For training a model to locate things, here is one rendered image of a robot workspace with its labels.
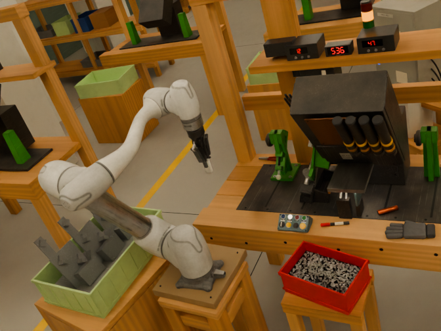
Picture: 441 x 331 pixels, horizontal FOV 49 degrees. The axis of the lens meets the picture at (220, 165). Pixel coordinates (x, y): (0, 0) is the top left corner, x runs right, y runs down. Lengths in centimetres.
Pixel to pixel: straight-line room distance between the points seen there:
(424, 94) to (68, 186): 170
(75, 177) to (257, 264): 204
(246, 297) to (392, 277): 120
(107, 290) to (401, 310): 169
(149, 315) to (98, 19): 598
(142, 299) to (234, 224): 59
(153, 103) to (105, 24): 591
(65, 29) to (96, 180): 679
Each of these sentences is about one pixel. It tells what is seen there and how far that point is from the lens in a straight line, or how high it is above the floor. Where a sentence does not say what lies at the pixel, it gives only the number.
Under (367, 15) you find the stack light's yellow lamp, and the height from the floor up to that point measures 168.
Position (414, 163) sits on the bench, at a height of 88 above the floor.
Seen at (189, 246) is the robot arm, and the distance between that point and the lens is 209.
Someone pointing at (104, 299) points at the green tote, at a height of 87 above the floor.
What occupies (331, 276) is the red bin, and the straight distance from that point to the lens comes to 211.
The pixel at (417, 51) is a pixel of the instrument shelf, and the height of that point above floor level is 154.
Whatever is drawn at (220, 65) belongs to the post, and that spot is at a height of 152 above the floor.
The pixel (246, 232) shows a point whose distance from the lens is 244.
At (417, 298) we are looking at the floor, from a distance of 318.
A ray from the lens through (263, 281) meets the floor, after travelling 342.
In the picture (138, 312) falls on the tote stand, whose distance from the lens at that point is 256.
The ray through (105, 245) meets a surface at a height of 93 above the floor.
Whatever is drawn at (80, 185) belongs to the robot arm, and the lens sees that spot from 174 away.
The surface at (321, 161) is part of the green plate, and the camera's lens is 232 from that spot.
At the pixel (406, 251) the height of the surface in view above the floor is 85.
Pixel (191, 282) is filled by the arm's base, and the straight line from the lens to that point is 222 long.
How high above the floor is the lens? 240
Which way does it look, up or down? 30 degrees down
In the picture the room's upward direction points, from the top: 18 degrees counter-clockwise
